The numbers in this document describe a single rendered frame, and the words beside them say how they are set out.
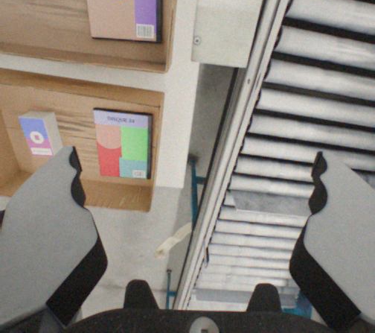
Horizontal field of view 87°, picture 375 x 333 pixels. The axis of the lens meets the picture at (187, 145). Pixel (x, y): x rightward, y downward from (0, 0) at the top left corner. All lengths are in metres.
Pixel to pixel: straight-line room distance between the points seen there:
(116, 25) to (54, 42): 0.13
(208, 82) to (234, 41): 0.79
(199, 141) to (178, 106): 0.91
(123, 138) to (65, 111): 0.14
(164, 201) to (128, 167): 1.18
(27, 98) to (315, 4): 0.63
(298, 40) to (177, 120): 0.30
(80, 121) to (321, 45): 0.55
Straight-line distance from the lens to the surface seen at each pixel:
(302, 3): 0.51
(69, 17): 0.50
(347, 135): 0.66
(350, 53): 0.57
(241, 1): 0.47
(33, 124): 0.55
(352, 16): 0.56
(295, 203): 0.72
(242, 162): 0.58
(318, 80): 0.55
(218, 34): 0.46
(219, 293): 1.13
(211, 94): 1.26
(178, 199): 1.69
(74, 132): 0.56
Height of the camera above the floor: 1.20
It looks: 61 degrees down
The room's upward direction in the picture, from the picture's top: 179 degrees clockwise
